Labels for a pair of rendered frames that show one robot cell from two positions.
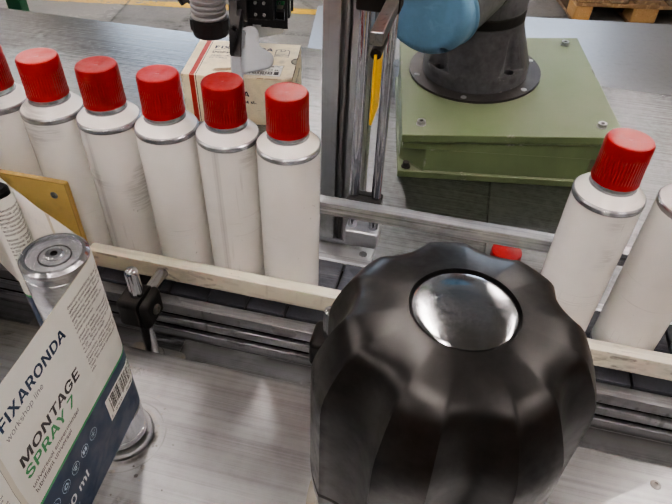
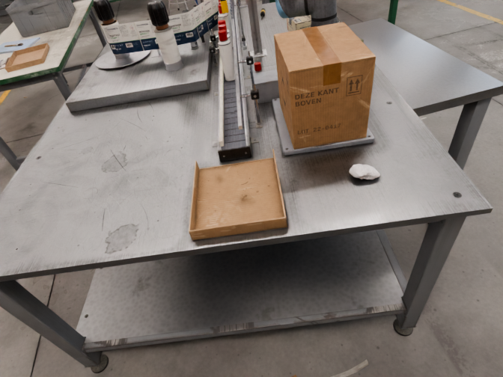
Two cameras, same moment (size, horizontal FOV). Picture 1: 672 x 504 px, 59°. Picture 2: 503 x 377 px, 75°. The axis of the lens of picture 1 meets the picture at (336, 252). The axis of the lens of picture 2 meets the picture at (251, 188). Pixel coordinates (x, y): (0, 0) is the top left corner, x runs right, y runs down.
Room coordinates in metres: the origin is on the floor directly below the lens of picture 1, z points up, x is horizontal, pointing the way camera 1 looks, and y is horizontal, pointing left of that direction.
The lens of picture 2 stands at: (0.14, -1.71, 1.52)
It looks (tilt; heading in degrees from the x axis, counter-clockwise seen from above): 43 degrees down; 82
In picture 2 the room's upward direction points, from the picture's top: 11 degrees counter-clockwise
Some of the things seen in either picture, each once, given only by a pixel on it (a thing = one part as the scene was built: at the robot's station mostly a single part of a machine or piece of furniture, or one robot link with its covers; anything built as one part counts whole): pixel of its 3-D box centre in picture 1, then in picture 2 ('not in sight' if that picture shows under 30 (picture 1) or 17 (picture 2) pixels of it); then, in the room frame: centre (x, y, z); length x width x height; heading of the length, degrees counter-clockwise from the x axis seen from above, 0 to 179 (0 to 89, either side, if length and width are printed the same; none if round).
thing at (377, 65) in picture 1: (376, 80); (224, 6); (0.41, -0.02, 1.09); 0.03 x 0.01 x 0.06; 168
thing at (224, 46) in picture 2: not in sight; (227, 56); (0.34, -0.32, 0.98); 0.05 x 0.05 x 0.20
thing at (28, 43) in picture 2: not in sight; (14, 46); (-1.06, 1.37, 0.81); 0.32 x 0.24 x 0.01; 164
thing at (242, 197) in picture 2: not in sight; (236, 190); (0.19, -0.99, 0.85); 0.30 x 0.26 x 0.04; 78
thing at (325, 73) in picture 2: not in sight; (319, 84); (0.56, -0.76, 0.99); 0.30 x 0.24 x 0.27; 79
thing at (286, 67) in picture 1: (245, 82); (301, 24); (0.86, 0.15, 0.87); 0.16 x 0.12 x 0.07; 88
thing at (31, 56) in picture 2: not in sight; (28, 57); (-0.86, 0.96, 0.82); 0.34 x 0.24 x 0.03; 94
